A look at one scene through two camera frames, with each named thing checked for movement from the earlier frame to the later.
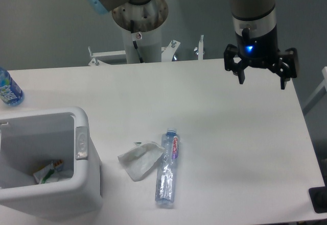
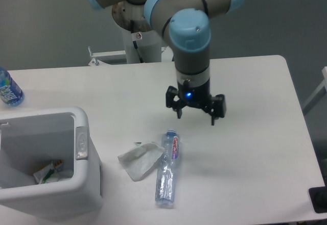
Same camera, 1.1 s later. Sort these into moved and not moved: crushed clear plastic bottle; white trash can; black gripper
Moved: black gripper
Not moved: white trash can; crushed clear plastic bottle
